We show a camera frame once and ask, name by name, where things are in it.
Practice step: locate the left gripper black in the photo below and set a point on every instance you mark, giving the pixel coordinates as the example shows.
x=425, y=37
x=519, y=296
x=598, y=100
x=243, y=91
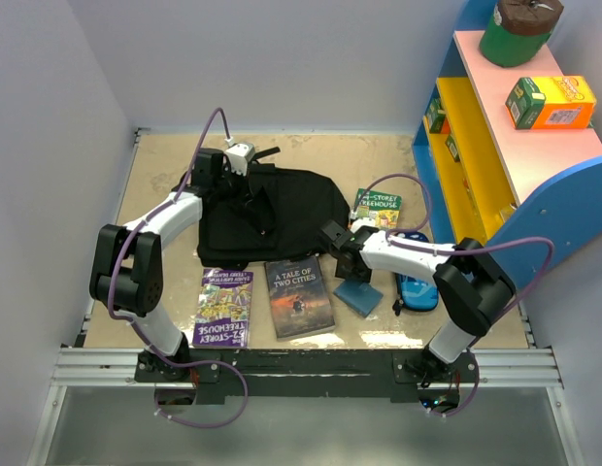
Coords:
x=242, y=179

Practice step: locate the blue leather wallet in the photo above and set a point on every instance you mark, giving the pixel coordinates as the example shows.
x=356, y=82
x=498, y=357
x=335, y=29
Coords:
x=361, y=297

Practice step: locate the black student backpack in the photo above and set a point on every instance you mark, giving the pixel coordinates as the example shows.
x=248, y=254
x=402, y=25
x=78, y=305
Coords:
x=276, y=217

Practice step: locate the small green box lower shelf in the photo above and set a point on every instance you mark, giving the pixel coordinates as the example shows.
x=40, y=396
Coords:
x=452, y=147

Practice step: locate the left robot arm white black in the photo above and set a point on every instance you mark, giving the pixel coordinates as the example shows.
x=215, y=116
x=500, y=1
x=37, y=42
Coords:
x=127, y=274

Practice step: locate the orange green crayon box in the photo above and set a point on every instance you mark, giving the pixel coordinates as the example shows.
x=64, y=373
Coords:
x=551, y=102

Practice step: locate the aluminium rail frame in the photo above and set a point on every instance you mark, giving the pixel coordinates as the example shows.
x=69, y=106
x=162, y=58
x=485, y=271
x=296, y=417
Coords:
x=512, y=414

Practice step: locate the green 104-storey treehouse book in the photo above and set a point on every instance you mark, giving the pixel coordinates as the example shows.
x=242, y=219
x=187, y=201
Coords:
x=381, y=209

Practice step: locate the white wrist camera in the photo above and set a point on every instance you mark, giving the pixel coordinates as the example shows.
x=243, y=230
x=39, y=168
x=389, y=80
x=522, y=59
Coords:
x=363, y=224
x=240, y=156

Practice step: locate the small green box shelf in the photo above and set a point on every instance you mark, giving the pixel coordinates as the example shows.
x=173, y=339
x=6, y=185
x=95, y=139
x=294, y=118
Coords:
x=452, y=147
x=436, y=117

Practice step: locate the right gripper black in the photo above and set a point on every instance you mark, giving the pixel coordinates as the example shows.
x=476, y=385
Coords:
x=359, y=275

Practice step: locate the small green box upper shelf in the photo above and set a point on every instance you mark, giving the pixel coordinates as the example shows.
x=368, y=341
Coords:
x=436, y=117

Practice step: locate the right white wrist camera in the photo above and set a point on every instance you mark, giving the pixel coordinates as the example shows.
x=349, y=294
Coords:
x=363, y=224

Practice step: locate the colourful wooden shelf unit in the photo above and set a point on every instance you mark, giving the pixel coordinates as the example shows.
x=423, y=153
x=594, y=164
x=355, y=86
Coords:
x=535, y=195

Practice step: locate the tale of two cities book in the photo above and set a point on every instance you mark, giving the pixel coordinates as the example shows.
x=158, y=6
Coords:
x=299, y=300

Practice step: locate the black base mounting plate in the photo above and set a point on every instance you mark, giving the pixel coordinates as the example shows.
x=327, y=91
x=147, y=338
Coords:
x=398, y=375

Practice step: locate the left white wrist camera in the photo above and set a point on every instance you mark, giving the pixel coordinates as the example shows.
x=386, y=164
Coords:
x=240, y=156

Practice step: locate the purple 52-storey treehouse book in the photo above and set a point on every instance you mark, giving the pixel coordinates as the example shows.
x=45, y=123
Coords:
x=223, y=310

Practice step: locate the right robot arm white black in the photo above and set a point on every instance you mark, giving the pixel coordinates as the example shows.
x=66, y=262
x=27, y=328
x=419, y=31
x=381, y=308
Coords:
x=473, y=287

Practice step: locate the blue pencil case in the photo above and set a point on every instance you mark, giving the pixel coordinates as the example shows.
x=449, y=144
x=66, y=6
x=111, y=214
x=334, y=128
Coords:
x=414, y=295

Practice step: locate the green brown cylinder container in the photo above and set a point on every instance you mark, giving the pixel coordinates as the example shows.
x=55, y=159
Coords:
x=517, y=30

